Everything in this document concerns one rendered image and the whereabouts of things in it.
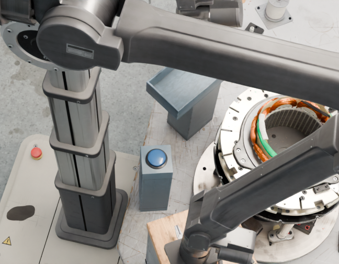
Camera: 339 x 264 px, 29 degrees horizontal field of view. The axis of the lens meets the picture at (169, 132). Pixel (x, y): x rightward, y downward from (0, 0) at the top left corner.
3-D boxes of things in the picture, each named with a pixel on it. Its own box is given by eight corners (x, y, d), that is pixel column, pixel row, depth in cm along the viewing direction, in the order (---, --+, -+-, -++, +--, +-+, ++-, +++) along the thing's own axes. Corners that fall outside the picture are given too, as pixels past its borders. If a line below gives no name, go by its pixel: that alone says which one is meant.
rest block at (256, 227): (246, 213, 167) (247, 211, 165) (262, 228, 166) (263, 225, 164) (235, 225, 166) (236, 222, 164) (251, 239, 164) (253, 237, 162)
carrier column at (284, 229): (286, 238, 167) (306, 210, 148) (278, 241, 166) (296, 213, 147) (282, 229, 168) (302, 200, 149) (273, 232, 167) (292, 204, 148)
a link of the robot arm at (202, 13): (175, -5, 128) (173, 22, 127) (210, -7, 127) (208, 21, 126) (182, 8, 135) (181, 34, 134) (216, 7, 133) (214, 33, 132)
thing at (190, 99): (206, 82, 188) (219, 23, 163) (234, 107, 185) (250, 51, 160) (143, 134, 180) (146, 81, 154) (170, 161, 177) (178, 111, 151)
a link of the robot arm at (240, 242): (199, 188, 112) (190, 232, 107) (265, 202, 112) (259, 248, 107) (191, 220, 122) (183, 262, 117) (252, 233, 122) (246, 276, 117)
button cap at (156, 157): (164, 150, 150) (165, 148, 149) (166, 166, 148) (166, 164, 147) (147, 151, 150) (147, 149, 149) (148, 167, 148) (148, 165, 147)
